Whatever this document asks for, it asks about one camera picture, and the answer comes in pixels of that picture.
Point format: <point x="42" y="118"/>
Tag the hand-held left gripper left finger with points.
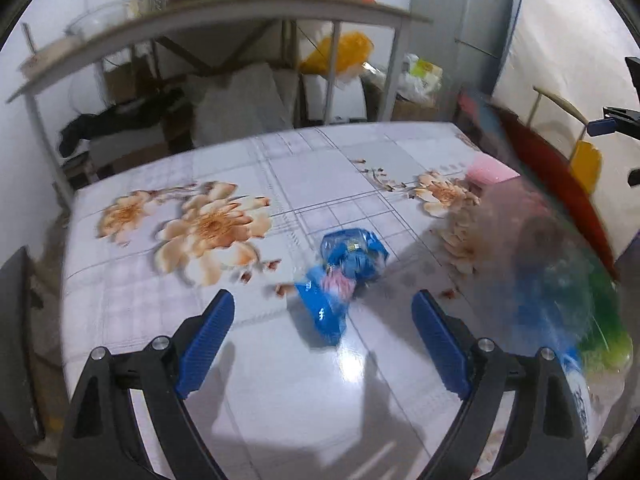
<point x="207" y="345"/>

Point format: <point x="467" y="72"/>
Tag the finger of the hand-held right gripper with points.
<point x="634" y="72"/>
<point x="617" y="121"/>

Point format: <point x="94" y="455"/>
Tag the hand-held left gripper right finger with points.
<point x="442" y="345"/>

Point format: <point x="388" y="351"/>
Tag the transparent plastic bag of items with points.
<point x="500" y="260"/>

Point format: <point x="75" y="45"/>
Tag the blue snack wrapper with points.
<point x="345" y="280"/>

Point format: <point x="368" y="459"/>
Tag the yellow blurred object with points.
<point x="586" y="165"/>

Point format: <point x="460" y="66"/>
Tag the wooden chair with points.
<point x="560" y="100"/>

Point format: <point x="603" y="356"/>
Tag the white blue-edged board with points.
<point x="560" y="35"/>

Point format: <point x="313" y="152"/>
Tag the red blurred object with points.
<point x="550" y="180"/>

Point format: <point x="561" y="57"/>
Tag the pink packet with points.
<point x="492" y="170"/>

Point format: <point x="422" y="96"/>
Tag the blue white toothpaste box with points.
<point x="580" y="395"/>

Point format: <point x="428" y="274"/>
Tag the green plastic bottle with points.
<point x="610" y="330"/>

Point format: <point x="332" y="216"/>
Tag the grey refrigerator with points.
<point x="460" y="10"/>

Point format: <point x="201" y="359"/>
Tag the floral tablecloth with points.
<point x="300" y="170"/>

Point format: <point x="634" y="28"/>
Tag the large cardboard box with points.
<point x="415" y="109"/>

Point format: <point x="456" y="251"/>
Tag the black cloth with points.
<point x="120" y="117"/>

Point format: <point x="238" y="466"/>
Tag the white woven sack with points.
<point x="240" y="102"/>

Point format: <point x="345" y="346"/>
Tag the white cabinet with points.
<point x="345" y="97"/>

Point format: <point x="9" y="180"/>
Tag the small cardboard box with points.
<point x="125" y="82"/>

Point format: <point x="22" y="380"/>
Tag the yellow plastic bag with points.
<point x="340" y="52"/>

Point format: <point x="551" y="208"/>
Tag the grey side table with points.
<point x="250" y="16"/>

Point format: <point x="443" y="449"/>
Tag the glass bowl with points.
<point x="97" y="22"/>

